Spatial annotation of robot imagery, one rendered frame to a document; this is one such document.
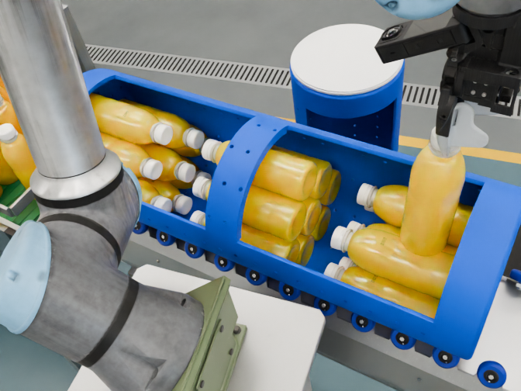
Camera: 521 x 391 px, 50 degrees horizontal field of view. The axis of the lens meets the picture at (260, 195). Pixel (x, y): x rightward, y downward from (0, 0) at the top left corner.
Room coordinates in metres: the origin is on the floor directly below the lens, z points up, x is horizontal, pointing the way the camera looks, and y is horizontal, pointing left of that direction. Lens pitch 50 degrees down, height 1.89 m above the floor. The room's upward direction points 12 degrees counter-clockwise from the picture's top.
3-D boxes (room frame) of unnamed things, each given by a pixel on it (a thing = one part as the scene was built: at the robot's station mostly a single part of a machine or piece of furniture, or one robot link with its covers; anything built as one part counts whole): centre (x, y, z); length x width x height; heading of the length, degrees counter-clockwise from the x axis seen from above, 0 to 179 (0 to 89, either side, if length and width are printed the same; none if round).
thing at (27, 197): (1.05, 0.44, 0.96); 0.40 x 0.01 x 0.03; 141
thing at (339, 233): (0.53, -0.12, 1.12); 0.04 x 0.02 x 0.04; 141
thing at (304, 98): (1.12, -0.28, 0.59); 0.28 x 0.28 x 0.88
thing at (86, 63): (1.52, 0.45, 0.55); 0.04 x 0.04 x 1.10; 51
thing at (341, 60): (1.12, -0.28, 1.03); 0.28 x 0.28 x 0.01
